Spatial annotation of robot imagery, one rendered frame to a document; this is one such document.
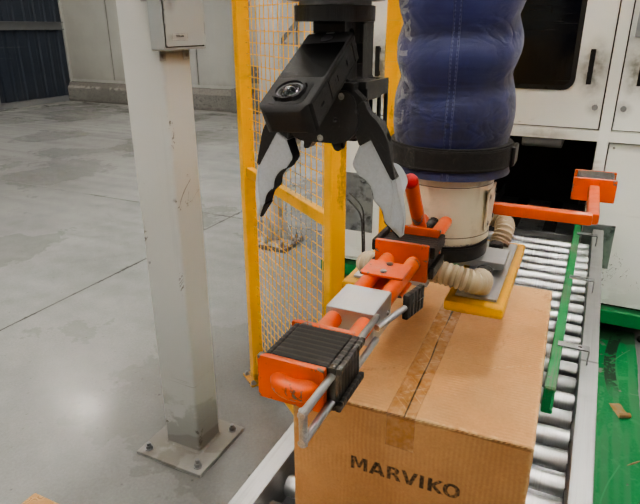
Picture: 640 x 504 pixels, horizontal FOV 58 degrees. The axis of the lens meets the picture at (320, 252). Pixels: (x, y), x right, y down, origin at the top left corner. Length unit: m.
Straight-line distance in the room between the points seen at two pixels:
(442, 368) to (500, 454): 0.21
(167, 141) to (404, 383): 1.13
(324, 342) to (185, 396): 1.67
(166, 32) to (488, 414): 1.30
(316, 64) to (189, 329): 1.66
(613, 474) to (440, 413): 1.57
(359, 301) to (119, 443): 1.91
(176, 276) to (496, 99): 1.31
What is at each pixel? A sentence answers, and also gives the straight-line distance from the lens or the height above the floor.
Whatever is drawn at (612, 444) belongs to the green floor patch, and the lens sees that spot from 2.65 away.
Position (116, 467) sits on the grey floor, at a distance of 2.41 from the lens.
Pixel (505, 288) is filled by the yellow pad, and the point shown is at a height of 1.10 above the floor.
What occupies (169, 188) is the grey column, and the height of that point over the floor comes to 1.05.
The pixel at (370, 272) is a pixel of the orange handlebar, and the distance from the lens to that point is 0.79.
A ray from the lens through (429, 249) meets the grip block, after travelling 0.87.
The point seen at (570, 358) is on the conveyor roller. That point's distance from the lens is 2.06.
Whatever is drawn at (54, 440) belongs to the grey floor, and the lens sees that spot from 2.63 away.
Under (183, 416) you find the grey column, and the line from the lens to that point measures 2.31.
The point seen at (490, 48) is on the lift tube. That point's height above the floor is 1.50.
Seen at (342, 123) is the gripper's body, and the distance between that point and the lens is 0.51.
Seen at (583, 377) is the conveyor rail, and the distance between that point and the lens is 1.85.
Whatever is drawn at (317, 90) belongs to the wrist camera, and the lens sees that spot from 0.45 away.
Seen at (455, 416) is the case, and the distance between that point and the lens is 0.99.
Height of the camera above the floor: 1.53
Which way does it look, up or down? 21 degrees down
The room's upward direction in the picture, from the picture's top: straight up
